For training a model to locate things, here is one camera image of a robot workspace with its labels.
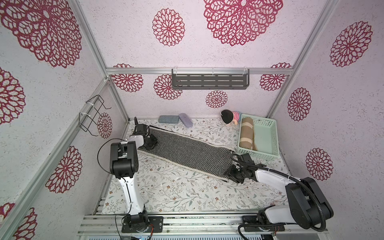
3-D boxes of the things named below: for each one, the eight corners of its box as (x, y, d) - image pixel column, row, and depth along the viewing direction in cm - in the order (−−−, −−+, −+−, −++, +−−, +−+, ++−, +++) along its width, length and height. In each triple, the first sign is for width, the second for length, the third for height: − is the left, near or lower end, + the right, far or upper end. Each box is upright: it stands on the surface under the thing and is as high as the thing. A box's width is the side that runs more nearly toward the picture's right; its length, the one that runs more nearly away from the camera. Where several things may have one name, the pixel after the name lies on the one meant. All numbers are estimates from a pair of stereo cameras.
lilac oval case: (188, 128, 117) (188, 126, 114) (178, 116, 125) (178, 113, 123) (193, 126, 119) (193, 123, 116) (184, 114, 127) (184, 111, 125)
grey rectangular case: (158, 123, 120) (157, 121, 118) (159, 118, 124) (158, 115, 122) (179, 123, 120) (178, 120, 118) (179, 118, 124) (179, 115, 122)
